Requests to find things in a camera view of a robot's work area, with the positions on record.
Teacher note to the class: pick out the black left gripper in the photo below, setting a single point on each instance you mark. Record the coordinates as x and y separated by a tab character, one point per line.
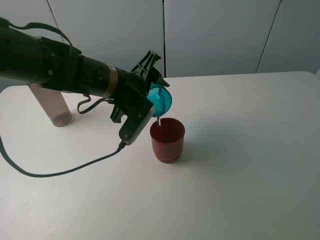
132	88

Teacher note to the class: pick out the teal translucent plastic cup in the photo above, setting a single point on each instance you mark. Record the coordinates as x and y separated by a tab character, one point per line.
161	99

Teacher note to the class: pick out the clear brownish plastic bottle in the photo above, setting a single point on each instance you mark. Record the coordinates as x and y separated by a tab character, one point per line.
53	104

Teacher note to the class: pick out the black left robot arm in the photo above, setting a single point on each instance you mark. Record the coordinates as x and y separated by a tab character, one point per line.
59	66

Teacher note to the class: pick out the red plastic cup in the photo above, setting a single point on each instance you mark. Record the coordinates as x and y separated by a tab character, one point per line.
167	140

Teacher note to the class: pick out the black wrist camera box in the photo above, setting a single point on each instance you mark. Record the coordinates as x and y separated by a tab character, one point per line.
137	119

